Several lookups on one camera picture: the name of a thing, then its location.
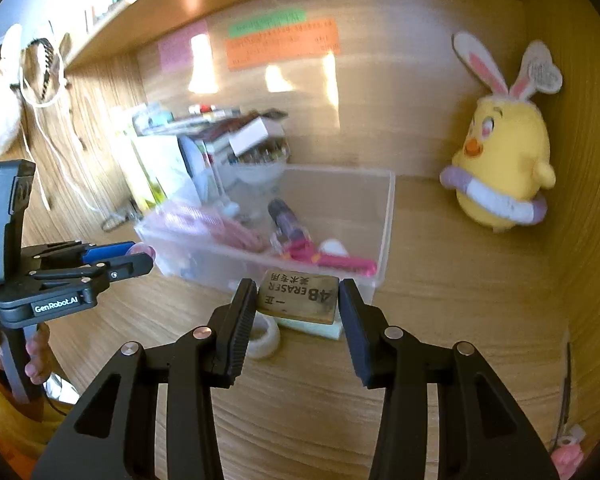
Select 4B eraser block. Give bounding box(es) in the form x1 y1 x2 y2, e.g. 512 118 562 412
258 269 339 324

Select person's left hand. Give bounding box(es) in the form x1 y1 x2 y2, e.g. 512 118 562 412
0 323 54 385

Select glasses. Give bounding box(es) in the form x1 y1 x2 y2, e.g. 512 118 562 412
100 209 142 233

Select pink plastic bag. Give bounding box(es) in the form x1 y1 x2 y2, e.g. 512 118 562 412
140 198 270 254

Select white paper carton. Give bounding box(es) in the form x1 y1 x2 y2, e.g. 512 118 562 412
128 136 201 211

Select white tape roll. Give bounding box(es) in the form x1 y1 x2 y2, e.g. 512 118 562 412
246 312 280 360

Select black purple cosmetic bottle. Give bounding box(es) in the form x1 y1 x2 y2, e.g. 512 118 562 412
268 198 310 243

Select white bowl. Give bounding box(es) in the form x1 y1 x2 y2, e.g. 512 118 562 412
232 155 288 185

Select white small box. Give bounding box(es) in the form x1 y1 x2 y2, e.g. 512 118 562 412
230 117 277 157

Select mint green tube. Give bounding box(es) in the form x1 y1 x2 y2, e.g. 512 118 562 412
276 318 343 340

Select pink sticky note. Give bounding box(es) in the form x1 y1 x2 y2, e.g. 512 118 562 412
158 20 211 72

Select clear plastic storage bin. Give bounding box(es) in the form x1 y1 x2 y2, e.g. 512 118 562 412
135 164 396 301

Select yellow chick plush toy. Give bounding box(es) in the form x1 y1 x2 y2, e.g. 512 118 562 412
439 32 562 232

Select green sticky note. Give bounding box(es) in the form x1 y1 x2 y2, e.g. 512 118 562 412
228 8 306 39

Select orange sticky note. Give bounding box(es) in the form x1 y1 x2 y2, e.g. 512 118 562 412
225 18 340 70

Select pink plush keychain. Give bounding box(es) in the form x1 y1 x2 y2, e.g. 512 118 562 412
550 425 586 480

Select white cable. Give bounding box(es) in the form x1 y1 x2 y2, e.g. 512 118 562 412
9 34 102 212

